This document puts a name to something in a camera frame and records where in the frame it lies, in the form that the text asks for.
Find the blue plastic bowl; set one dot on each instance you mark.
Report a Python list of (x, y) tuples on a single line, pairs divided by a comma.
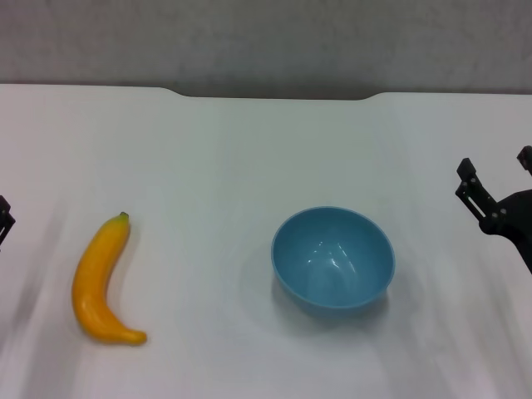
[(332, 266)]

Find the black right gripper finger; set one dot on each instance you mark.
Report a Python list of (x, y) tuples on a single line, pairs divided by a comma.
[(471, 187), (527, 160)]

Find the yellow plastic banana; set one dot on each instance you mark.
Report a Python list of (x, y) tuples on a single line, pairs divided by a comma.
[(93, 282)]

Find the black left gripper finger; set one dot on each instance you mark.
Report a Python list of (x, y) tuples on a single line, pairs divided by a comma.
[(6, 220)]

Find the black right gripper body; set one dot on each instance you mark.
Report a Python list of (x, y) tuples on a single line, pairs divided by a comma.
[(513, 218)]

